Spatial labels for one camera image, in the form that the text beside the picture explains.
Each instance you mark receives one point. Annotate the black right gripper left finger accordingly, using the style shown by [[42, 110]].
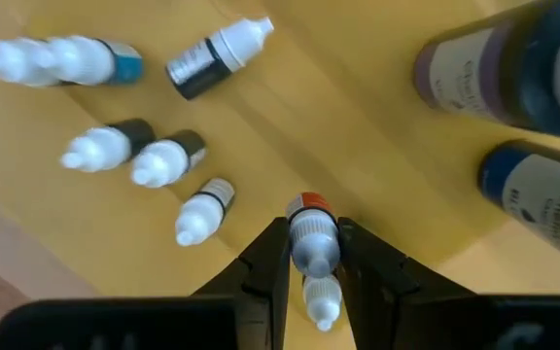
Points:
[[241, 316]]

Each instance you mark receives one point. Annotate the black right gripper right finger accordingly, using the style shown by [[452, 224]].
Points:
[[406, 316]]

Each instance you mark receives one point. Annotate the small red dropper bottle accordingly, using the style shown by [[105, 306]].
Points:
[[313, 238]]

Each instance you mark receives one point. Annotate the small grey dropper bottle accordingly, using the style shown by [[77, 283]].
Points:
[[202, 214]]

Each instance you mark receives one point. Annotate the large blue food colouring bottle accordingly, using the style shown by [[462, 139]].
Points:
[[528, 194]]

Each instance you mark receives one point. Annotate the small black dropper bottle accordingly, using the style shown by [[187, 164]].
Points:
[[212, 60], [105, 146], [165, 160], [8, 60]]

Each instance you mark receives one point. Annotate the large purple food colouring bottle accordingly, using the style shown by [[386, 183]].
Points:
[[460, 73]]

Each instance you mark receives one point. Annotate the small dark green dropper bottle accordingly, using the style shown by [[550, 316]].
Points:
[[90, 60]]

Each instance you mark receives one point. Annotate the yellow translucent plastic tray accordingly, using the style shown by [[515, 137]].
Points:
[[309, 121]]

